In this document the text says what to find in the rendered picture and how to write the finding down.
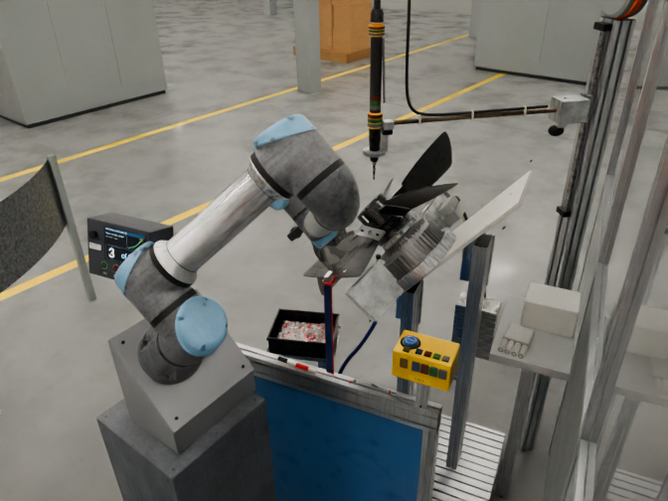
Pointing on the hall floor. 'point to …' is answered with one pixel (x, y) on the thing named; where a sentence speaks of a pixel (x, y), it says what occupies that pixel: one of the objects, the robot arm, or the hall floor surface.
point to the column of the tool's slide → (602, 108)
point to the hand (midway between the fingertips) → (329, 266)
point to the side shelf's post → (514, 432)
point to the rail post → (427, 465)
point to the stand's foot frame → (465, 481)
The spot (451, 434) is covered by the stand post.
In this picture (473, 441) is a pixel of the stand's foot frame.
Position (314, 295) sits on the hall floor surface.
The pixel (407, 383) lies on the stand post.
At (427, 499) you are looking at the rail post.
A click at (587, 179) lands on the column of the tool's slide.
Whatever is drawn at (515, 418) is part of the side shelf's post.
